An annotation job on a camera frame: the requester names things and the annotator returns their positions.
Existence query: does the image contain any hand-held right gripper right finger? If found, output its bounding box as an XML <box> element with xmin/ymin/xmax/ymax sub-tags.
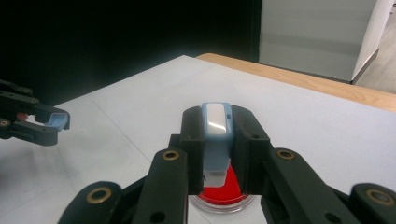
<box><xmin>232</xmin><ymin>105</ymin><xmax>273</xmax><ymax>195</ymax></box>

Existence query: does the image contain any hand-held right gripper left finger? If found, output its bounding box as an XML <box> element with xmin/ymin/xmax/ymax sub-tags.
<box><xmin>169</xmin><ymin>105</ymin><xmax>206</xmax><ymax>196</ymax></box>

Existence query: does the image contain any blue and white stamp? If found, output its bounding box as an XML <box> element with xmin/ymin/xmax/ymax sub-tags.
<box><xmin>200</xmin><ymin>102</ymin><xmax>236</xmax><ymax>189</ymax></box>

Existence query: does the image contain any round red ink pad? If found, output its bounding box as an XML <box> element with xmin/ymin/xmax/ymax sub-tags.
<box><xmin>188</xmin><ymin>163</ymin><xmax>256</xmax><ymax>215</ymax></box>

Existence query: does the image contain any wooden table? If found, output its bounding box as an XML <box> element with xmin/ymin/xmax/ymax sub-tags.
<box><xmin>195</xmin><ymin>52</ymin><xmax>396</xmax><ymax>113</ymax></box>

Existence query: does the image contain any black curtain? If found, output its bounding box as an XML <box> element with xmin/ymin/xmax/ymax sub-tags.
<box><xmin>0</xmin><ymin>0</ymin><xmax>263</xmax><ymax>107</ymax></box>

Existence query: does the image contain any white partition panel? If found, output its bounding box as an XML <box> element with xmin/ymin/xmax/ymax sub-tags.
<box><xmin>259</xmin><ymin>0</ymin><xmax>395</xmax><ymax>85</ymax></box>

